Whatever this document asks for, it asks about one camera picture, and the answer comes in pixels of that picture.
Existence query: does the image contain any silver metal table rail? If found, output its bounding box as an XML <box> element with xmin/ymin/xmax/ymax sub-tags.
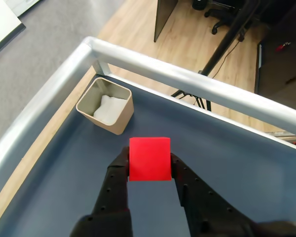
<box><xmin>0</xmin><ymin>36</ymin><xmax>296</xmax><ymax>205</ymax></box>

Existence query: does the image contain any white furniture panel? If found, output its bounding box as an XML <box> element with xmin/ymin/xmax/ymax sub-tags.
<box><xmin>0</xmin><ymin>0</ymin><xmax>27</xmax><ymax>61</ymax></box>

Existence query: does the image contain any beige open box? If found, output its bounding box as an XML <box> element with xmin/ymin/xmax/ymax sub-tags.
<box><xmin>75</xmin><ymin>77</ymin><xmax>135</xmax><ymax>136</ymax></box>

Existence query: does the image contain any black office chair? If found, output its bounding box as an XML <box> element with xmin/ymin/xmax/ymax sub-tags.
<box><xmin>203</xmin><ymin>0</ymin><xmax>253</xmax><ymax>41</ymax></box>

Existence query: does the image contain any black cabinet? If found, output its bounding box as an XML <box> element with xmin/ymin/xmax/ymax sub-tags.
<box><xmin>255</xmin><ymin>22</ymin><xmax>296</xmax><ymax>110</ymax></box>

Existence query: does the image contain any thin black floor cable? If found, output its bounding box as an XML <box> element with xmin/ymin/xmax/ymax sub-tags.
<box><xmin>212</xmin><ymin>39</ymin><xmax>241</xmax><ymax>79</ymax></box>

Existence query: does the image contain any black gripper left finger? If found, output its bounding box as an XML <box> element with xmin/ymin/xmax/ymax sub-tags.
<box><xmin>70</xmin><ymin>146</ymin><xmax>134</xmax><ymax>237</ymax></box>

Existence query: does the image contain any small red object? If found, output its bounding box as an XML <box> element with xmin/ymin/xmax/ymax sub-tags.
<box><xmin>275</xmin><ymin>41</ymin><xmax>292</xmax><ymax>53</ymax></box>

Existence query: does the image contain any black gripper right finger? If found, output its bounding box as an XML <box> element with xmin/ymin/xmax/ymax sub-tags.
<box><xmin>171</xmin><ymin>152</ymin><xmax>265</xmax><ymax>237</ymax></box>

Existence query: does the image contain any black tripod stand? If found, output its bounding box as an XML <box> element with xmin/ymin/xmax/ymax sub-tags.
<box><xmin>170</xmin><ymin>0</ymin><xmax>261</xmax><ymax>112</ymax></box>

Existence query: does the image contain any white crumpled cloth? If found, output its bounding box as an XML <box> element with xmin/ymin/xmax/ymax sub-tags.
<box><xmin>93</xmin><ymin>95</ymin><xmax>127</xmax><ymax>125</ymax></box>

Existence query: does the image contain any dark partition panel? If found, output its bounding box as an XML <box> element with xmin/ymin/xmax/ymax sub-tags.
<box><xmin>153</xmin><ymin>0</ymin><xmax>179</xmax><ymax>43</ymax></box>

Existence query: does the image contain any red cube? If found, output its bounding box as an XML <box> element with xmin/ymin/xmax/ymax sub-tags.
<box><xmin>128</xmin><ymin>137</ymin><xmax>173</xmax><ymax>182</ymax></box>

